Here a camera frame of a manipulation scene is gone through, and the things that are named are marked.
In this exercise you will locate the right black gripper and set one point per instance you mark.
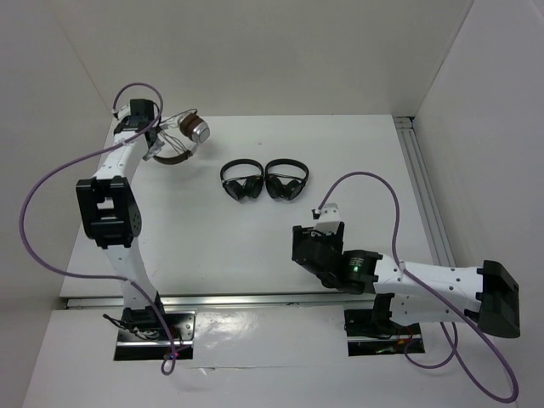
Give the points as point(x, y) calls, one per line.
point(299, 232)

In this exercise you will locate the brown silver headphones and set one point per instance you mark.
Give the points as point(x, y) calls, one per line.
point(190, 125)

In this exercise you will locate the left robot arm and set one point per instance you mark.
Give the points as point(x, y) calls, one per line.
point(110, 213)

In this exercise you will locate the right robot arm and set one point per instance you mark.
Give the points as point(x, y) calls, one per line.
point(412, 293)

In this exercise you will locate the right black headphones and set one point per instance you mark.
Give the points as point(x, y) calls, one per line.
point(282, 186)

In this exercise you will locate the black headphones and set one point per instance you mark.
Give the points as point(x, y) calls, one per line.
point(282, 186)
point(246, 186)

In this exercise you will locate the left black headphones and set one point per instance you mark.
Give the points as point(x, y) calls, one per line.
point(246, 186)

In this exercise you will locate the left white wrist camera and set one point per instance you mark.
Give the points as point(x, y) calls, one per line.
point(120, 112)

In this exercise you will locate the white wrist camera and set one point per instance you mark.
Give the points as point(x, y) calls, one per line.
point(327, 219)
point(120, 112)

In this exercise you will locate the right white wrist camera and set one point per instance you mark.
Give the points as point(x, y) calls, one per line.
point(327, 219)

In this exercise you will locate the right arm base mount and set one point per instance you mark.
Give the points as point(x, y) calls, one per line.
point(371, 332)

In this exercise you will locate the right side aluminium rail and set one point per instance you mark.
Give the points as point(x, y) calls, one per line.
point(428, 206)

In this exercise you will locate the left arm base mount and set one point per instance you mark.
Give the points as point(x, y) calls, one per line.
point(140, 344)

